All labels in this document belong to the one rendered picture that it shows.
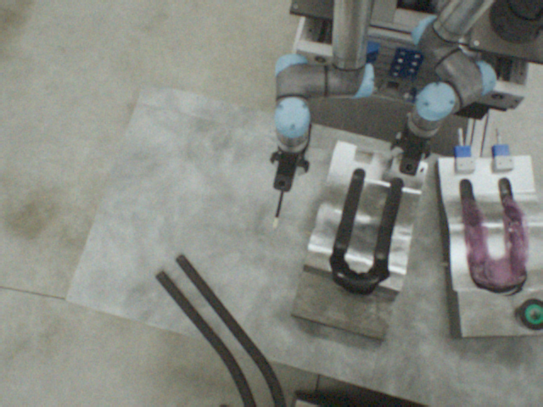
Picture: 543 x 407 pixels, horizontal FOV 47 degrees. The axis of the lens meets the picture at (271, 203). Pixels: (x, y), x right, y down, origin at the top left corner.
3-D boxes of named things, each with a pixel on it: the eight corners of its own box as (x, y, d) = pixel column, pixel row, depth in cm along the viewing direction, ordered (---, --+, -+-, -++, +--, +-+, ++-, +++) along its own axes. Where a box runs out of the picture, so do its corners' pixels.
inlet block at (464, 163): (448, 132, 181) (453, 125, 175) (465, 132, 181) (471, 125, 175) (452, 175, 177) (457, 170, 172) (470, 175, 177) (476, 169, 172)
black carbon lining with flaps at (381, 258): (352, 168, 174) (355, 157, 165) (407, 181, 173) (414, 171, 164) (321, 286, 166) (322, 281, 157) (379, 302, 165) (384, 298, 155)
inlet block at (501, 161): (485, 131, 180) (491, 125, 175) (502, 131, 180) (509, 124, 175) (490, 174, 177) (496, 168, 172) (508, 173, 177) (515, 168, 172)
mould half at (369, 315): (334, 151, 183) (338, 135, 170) (421, 173, 181) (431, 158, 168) (290, 315, 171) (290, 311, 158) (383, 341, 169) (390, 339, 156)
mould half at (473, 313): (433, 164, 181) (443, 152, 171) (523, 161, 181) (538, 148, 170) (450, 338, 168) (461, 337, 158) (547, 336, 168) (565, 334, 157)
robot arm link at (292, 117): (310, 92, 134) (310, 129, 131) (308, 113, 144) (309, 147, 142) (273, 93, 134) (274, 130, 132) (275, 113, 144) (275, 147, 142)
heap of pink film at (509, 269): (455, 197, 172) (462, 189, 165) (518, 195, 172) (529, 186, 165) (464, 290, 166) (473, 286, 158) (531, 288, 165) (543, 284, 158)
